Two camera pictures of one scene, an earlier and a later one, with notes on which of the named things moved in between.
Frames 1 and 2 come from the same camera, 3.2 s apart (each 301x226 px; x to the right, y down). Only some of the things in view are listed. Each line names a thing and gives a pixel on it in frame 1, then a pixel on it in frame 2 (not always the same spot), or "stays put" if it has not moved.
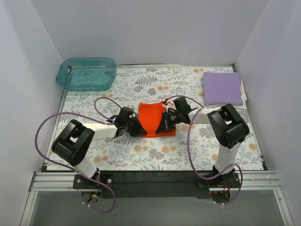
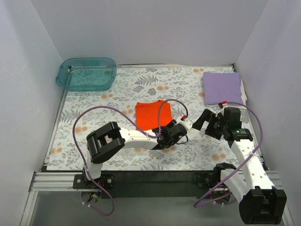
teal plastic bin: [86, 74] stays put
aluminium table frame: [60, 181] stays put
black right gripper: [167, 120] to [210, 127]
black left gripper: [132, 125] to [165, 137]
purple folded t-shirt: [222, 88] stays put
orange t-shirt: [149, 116] stays put
